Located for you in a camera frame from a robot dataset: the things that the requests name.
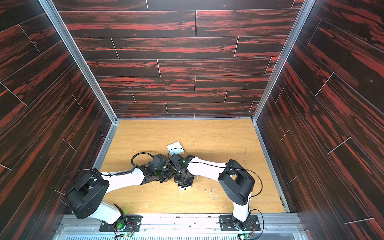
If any small white jewelry box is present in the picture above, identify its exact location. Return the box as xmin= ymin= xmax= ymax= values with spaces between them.
xmin=178 ymin=185 xmax=192 ymax=191

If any mint drawer-style jewelry box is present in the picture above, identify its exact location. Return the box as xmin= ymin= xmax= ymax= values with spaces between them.
xmin=167 ymin=142 xmax=184 ymax=156

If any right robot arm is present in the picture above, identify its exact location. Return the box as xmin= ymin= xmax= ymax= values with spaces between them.
xmin=170 ymin=154 xmax=255 ymax=223

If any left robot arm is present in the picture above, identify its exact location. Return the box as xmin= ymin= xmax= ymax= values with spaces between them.
xmin=65 ymin=166 xmax=175 ymax=225

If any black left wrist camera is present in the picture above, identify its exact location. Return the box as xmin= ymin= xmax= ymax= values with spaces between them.
xmin=148 ymin=154 xmax=168 ymax=173

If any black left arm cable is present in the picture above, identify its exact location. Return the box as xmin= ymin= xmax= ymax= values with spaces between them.
xmin=55 ymin=152 xmax=155 ymax=208

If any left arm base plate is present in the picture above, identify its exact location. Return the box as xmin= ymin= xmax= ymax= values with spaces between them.
xmin=99 ymin=215 xmax=143 ymax=233

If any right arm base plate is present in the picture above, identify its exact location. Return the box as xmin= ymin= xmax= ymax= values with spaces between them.
xmin=219 ymin=215 xmax=261 ymax=232

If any aluminium floor rail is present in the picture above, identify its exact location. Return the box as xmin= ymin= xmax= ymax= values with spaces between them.
xmin=93 ymin=120 xmax=120 ymax=171

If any front aluminium frame rail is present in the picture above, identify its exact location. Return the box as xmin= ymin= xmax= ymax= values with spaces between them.
xmin=53 ymin=213 xmax=311 ymax=240

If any aluminium corner frame post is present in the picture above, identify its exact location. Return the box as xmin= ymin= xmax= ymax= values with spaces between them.
xmin=38 ymin=0 xmax=118 ymax=125

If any aluminium right corner post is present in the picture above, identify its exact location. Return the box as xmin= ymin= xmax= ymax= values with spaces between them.
xmin=253 ymin=0 xmax=316 ymax=126

